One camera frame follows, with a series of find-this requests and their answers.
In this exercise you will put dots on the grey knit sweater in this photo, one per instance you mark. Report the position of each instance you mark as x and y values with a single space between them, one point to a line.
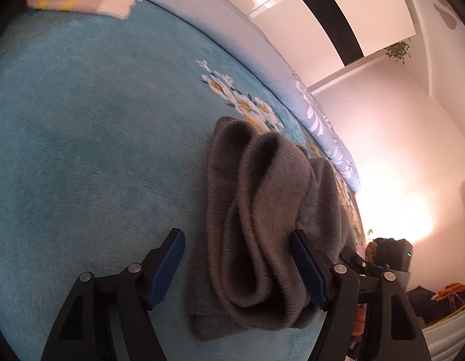
255 214

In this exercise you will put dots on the green hanging plant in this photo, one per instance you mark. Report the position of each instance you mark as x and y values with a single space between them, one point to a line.
398 50

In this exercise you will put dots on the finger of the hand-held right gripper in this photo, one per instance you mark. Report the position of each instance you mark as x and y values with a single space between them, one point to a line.
358 261

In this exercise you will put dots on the orange clothes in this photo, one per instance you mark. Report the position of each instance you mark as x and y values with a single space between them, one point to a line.
456 291

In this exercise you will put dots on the white glossy wardrobe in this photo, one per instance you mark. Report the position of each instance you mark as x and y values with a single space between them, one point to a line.
292 15

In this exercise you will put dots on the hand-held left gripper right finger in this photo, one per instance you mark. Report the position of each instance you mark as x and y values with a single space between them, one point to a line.
309 270

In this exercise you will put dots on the teal floral fleece blanket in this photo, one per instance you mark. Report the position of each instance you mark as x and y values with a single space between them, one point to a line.
85 158

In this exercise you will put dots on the white ribbed container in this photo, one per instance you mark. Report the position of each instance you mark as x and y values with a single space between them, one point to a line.
450 338

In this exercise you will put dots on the light blue patterned pillow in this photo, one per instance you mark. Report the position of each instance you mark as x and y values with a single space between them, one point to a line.
232 26

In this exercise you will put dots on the dark clothes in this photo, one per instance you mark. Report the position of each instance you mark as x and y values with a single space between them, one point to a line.
422 301

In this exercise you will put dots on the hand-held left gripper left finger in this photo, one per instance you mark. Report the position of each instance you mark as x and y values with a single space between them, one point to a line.
168 267

